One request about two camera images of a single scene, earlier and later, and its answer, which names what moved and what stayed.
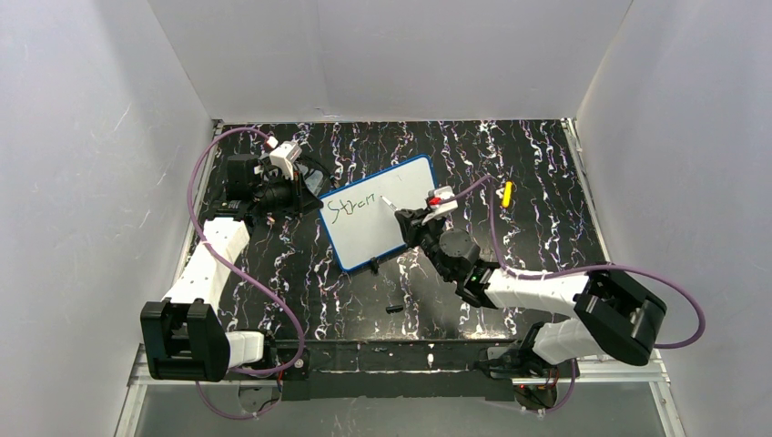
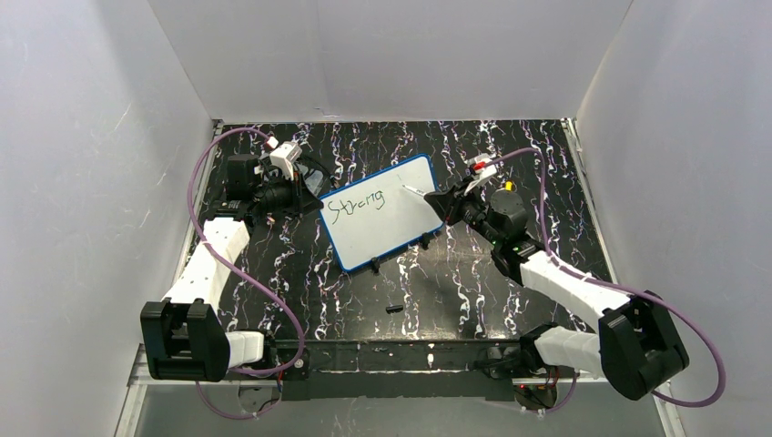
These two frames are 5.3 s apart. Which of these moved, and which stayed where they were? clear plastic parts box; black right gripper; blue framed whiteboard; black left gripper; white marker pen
Moved: black right gripper; white marker pen
Stayed: blue framed whiteboard; clear plastic parts box; black left gripper
